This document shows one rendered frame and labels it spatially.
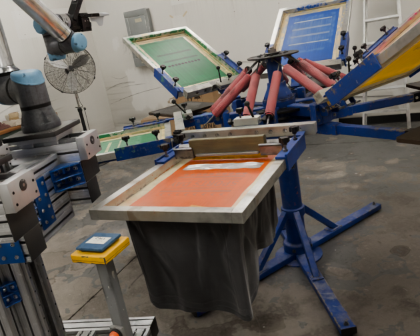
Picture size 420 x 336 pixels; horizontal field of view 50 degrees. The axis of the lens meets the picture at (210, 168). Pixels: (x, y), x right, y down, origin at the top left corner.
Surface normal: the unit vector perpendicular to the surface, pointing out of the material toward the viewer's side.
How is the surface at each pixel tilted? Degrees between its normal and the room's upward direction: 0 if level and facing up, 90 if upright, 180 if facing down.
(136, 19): 90
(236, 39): 90
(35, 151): 90
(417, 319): 0
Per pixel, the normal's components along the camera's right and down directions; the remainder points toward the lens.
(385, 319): -0.18, -0.94
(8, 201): -0.16, 0.33
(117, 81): -0.40, 0.34
